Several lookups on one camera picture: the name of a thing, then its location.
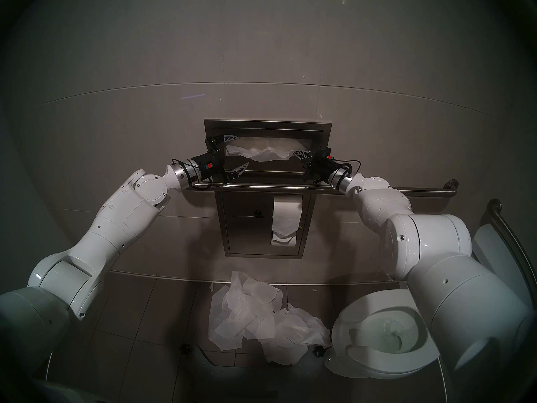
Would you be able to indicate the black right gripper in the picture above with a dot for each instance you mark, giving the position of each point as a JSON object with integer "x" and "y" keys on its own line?
{"x": 318, "y": 173}

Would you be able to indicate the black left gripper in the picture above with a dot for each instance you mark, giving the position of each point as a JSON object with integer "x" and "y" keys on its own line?
{"x": 209, "y": 156}

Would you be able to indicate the white paper toilet seat cover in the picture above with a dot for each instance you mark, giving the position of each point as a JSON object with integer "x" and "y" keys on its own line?
{"x": 260, "y": 154}

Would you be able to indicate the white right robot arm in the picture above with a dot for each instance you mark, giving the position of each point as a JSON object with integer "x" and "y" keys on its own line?
{"x": 440, "y": 247}

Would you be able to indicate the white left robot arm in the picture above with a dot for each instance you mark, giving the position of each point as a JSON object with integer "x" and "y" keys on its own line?
{"x": 117, "y": 221}

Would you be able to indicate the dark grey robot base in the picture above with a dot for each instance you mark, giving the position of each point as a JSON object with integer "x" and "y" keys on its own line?
{"x": 251, "y": 385}

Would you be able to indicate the white toilet paper roll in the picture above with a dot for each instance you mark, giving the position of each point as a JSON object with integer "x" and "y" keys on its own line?
{"x": 287, "y": 213}

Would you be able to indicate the pile of crumpled seat covers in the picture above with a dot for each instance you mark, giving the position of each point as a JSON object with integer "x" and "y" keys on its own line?
{"x": 251, "y": 318}

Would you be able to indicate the white toilet bowl with seat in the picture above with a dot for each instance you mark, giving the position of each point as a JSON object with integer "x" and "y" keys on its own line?
{"x": 361, "y": 318}

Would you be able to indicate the long steel grab bar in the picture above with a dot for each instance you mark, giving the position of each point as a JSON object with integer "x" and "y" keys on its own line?
{"x": 272, "y": 188}

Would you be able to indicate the black round base knob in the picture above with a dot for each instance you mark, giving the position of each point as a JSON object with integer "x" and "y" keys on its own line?
{"x": 318, "y": 351}
{"x": 185, "y": 349}

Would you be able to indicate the short steel grab bar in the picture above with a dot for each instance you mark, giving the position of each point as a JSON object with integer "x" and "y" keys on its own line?
{"x": 503, "y": 226}

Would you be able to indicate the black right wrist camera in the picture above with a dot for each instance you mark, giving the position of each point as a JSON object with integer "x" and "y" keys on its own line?
{"x": 330, "y": 163}

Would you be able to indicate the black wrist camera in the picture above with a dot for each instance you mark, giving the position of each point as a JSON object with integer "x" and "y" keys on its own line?
{"x": 330, "y": 163}
{"x": 208, "y": 173}

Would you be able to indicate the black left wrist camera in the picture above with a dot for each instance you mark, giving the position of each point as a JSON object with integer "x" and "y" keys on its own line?
{"x": 208, "y": 173}

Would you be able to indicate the stainless steel wall dispenser panel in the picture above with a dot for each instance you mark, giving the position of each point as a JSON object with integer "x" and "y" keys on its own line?
{"x": 247, "y": 238}

